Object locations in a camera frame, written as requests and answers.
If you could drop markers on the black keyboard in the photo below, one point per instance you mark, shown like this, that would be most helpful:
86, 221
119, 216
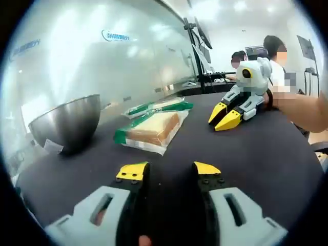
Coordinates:
217, 74

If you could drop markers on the black monitor on pole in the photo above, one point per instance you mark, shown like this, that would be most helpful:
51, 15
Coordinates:
306, 47

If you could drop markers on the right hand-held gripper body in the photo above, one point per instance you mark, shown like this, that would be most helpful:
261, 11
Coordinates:
259, 71

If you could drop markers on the steel bowl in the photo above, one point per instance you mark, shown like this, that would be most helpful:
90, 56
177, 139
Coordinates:
66, 123

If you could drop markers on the dark laptop screen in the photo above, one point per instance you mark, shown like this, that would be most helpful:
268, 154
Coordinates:
253, 51

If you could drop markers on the black computer monitor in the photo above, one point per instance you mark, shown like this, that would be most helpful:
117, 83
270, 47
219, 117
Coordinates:
203, 33
203, 55

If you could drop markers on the black table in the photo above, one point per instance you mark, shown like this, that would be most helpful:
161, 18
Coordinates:
230, 153

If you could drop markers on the packaged bread slices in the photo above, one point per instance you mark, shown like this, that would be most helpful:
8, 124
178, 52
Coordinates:
159, 106
153, 128

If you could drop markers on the black monitor stand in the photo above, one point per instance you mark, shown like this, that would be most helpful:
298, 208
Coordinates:
198, 69

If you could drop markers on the person's left hand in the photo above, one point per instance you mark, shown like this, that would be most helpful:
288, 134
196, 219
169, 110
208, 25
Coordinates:
144, 241

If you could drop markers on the black desk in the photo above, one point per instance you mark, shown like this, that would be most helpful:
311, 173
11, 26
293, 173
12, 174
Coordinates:
217, 88

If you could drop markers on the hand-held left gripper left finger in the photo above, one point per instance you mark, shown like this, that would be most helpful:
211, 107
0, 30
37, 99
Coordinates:
102, 212

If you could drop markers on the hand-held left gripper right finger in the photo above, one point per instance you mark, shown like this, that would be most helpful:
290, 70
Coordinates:
246, 212

